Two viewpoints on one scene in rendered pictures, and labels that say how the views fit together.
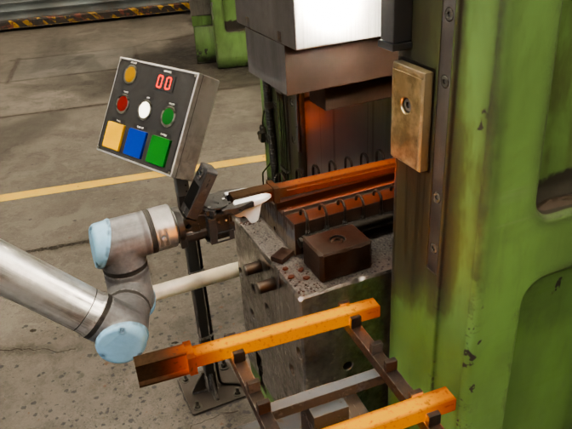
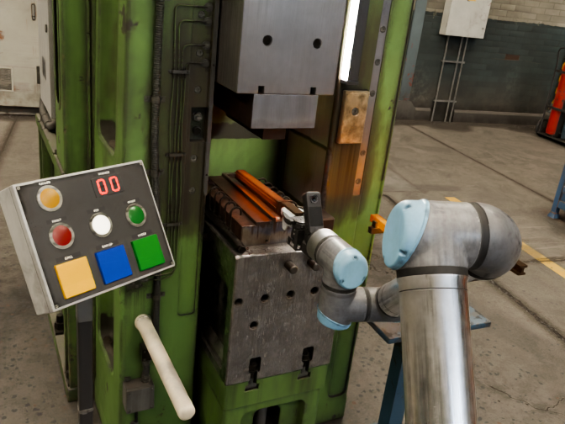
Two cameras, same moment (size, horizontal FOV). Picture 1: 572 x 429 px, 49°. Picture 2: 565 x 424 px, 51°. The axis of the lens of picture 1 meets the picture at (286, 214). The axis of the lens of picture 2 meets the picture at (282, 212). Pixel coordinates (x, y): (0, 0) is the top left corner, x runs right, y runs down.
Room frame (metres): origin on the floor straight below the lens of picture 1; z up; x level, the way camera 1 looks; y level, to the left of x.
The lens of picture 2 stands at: (1.39, 1.65, 1.66)
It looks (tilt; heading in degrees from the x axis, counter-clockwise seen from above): 21 degrees down; 264
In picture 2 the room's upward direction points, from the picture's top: 7 degrees clockwise
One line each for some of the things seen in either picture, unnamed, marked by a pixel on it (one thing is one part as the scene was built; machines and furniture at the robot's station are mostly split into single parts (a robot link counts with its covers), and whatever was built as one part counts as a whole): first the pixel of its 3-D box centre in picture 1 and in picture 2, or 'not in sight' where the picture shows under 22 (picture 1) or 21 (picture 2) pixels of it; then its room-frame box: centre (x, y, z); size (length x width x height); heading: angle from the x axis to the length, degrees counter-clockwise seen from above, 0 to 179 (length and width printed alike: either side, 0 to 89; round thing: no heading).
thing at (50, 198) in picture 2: (130, 74); (50, 198); (1.76, 0.41, 1.16); 0.05 x 0.03 x 0.04; 23
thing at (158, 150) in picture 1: (159, 151); (147, 252); (1.56, 0.33, 1.01); 0.07 x 0.05 x 0.07; 48
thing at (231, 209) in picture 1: (232, 207); not in sight; (1.15, 0.11, 1.04); 0.09 x 0.05 x 0.02; 110
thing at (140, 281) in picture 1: (129, 289); (340, 302); (1.07, 0.33, 0.90); 0.12 x 0.09 x 0.12; 6
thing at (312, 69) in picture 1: (357, 43); (254, 95); (1.32, -0.17, 1.32); 0.42 x 0.20 x 0.10; 113
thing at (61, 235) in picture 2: (122, 103); (61, 235); (1.73, 0.44, 1.09); 0.05 x 0.03 x 0.04; 23
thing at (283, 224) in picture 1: (357, 197); (245, 205); (1.32, -0.17, 0.96); 0.42 x 0.20 x 0.09; 113
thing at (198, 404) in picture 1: (210, 379); not in sight; (1.73, 0.31, 0.05); 0.22 x 0.22 x 0.09; 23
